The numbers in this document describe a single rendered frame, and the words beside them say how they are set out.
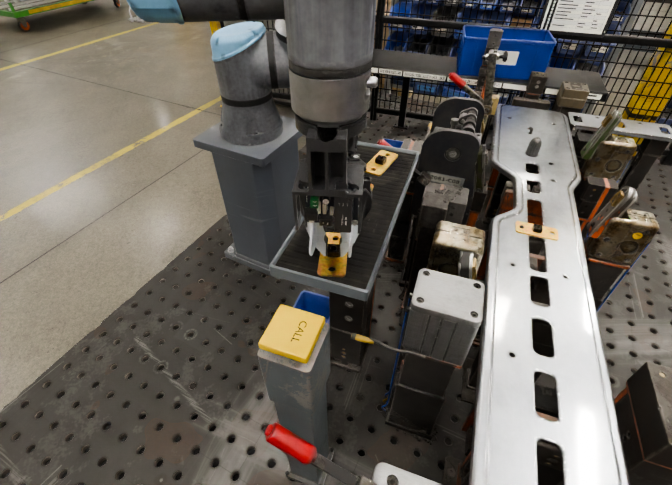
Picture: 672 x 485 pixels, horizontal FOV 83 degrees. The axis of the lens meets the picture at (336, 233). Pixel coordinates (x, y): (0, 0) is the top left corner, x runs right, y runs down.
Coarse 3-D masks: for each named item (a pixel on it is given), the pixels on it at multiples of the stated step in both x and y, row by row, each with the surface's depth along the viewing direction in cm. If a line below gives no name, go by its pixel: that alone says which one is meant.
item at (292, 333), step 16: (272, 320) 45; (288, 320) 45; (304, 320) 45; (320, 320) 45; (272, 336) 43; (288, 336) 43; (304, 336) 43; (272, 352) 43; (288, 352) 42; (304, 352) 42
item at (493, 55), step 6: (486, 54) 104; (492, 54) 102; (498, 54) 103; (504, 54) 102; (486, 60) 105; (492, 60) 103; (504, 60) 103; (492, 66) 104; (492, 72) 105; (486, 78) 106; (492, 78) 106; (486, 84) 107; (492, 84) 107; (486, 90) 108; (492, 90) 108; (486, 96) 110; (486, 102) 111
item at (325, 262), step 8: (328, 232) 56; (328, 240) 55; (336, 240) 55; (328, 248) 52; (336, 248) 53; (320, 256) 53; (328, 256) 52; (336, 256) 52; (344, 256) 53; (320, 264) 51; (328, 264) 51; (336, 264) 51; (344, 264) 51; (320, 272) 50; (328, 272) 50; (336, 272) 50; (344, 272) 50
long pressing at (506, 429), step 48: (528, 144) 109; (528, 192) 91; (528, 240) 79; (576, 240) 79; (528, 288) 69; (576, 288) 69; (480, 336) 63; (528, 336) 62; (576, 336) 62; (480, 384) 56; (528, 384) 56; (576, 384) 56; (480, 432) 51; (528, 432) 51; (576, 432) 51; (480, 480) 46; (528, 480) 47; (576, 480) 47; (624, 480) 47
